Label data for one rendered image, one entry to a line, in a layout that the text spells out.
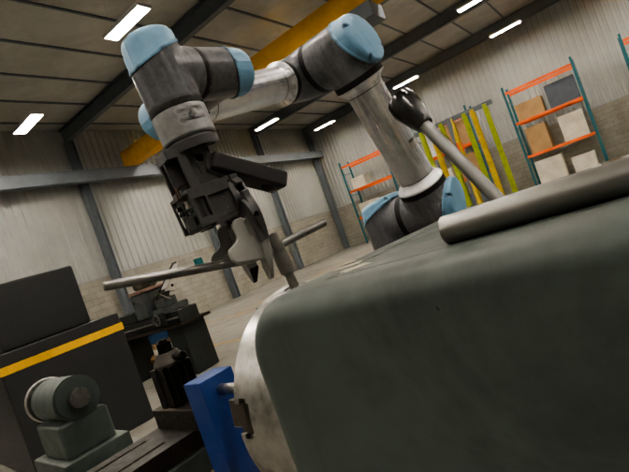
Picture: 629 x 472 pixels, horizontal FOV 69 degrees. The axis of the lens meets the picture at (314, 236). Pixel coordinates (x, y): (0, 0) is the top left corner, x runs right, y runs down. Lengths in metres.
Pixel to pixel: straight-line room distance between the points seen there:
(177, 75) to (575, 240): 0.51
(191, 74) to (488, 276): 0.49
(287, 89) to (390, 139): 0.25
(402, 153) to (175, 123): 0.58
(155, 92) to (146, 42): 0.06
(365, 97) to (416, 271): 0.74
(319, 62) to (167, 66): 0.45
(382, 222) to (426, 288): 0.85
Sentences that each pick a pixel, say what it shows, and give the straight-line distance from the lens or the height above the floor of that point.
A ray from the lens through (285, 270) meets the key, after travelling 0.67.
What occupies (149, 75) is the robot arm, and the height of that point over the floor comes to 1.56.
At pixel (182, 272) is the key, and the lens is 0.61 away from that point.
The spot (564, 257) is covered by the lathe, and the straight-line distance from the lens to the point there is 0.29.
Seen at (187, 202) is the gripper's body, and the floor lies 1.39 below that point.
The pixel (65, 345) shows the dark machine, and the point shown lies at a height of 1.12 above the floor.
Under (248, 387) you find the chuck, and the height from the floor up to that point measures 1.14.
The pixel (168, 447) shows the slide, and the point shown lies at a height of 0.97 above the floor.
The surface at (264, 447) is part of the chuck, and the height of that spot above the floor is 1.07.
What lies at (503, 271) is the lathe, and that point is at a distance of 0.30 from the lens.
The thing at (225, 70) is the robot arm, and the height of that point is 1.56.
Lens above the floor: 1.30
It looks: level
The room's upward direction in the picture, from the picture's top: 20 degrees counter-clockwise
